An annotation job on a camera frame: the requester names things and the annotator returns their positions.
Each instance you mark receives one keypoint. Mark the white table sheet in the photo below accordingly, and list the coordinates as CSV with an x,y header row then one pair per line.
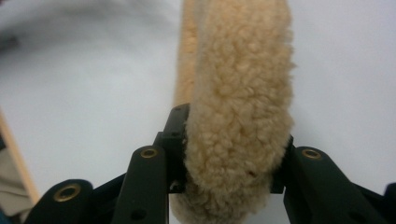
x,y
77,93

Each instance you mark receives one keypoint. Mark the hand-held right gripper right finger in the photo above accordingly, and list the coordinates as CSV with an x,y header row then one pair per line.
x,y
317,193

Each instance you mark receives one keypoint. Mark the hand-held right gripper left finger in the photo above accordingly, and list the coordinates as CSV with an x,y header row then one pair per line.
x,y
146,186

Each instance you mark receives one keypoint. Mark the wooden board with black discs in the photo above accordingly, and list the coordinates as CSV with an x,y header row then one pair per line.
x,y
239,109

